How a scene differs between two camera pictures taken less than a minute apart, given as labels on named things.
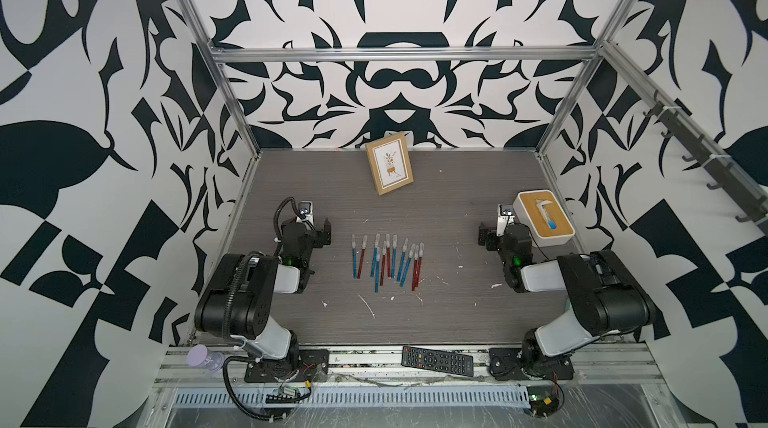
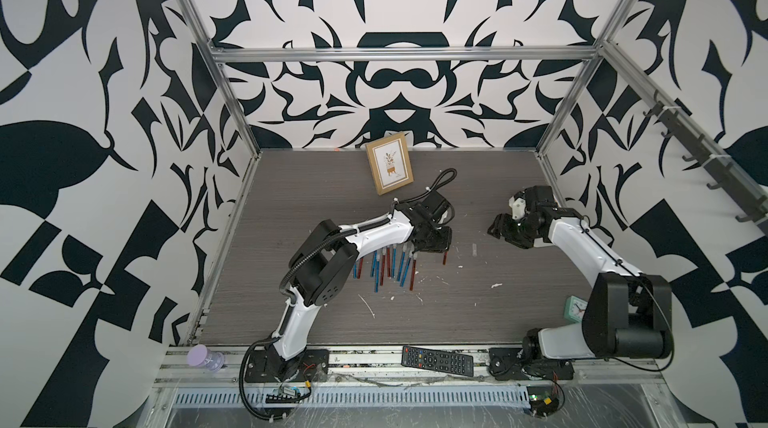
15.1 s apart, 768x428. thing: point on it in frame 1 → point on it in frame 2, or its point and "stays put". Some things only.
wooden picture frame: x=390 y=163 stays put
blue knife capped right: x=407 y=266 stays put
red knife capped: x=384 y=251 stays put
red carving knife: x=415 y=269 stays put
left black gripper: x=319 y=236 → x=443 y=244
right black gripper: x=491 y=237 → x=501 y=225
